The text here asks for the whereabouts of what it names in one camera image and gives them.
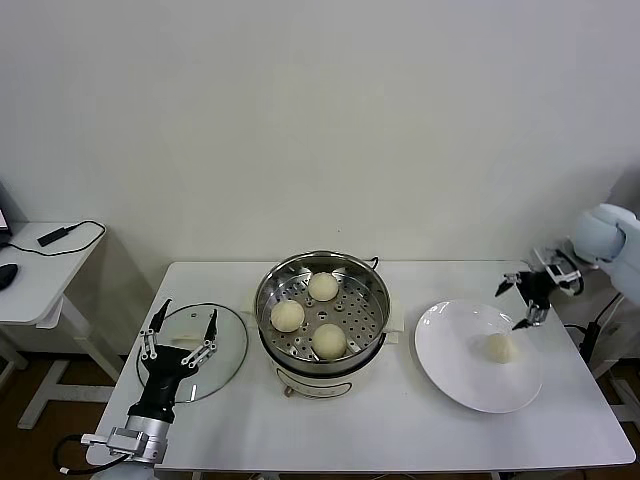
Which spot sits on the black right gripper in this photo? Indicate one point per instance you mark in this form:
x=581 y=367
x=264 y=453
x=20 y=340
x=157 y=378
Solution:
x=536 y=289

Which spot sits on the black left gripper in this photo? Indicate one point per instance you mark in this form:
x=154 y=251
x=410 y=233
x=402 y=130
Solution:
x=160 y=380

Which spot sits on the white steamed baozi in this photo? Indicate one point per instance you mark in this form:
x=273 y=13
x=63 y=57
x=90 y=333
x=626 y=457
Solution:
x=322 y=287
x=287 y=316
x=329 y=341
x=500 y=349

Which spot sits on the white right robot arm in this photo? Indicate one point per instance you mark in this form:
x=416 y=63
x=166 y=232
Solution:
x=600 y=235

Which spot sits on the perforated steel steamer basket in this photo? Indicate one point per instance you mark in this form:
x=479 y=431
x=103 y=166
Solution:
x=360 y=305

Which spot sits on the white round plate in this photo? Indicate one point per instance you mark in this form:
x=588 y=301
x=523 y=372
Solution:
x=450 y=360

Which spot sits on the brown cooker knob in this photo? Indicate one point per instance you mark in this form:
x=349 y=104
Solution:
x=288 y=391

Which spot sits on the white side table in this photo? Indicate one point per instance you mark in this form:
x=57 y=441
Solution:
x=30 y=295

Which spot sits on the black adapter box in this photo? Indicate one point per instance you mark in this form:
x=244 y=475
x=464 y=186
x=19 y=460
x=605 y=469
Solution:
x=52 y=235

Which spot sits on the black computer mouse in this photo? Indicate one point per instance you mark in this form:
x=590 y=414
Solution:
x=7 y=275

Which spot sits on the dark laptop screen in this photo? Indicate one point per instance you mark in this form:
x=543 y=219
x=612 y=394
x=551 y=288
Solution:
x=4 y=220

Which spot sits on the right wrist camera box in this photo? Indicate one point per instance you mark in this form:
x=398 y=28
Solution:
x=557 y=272

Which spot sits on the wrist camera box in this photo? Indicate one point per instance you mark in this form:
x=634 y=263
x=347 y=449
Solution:
x=557 y=272
x=125 y=440

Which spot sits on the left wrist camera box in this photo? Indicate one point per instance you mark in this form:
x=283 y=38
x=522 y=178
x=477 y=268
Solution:
x=125 y=440

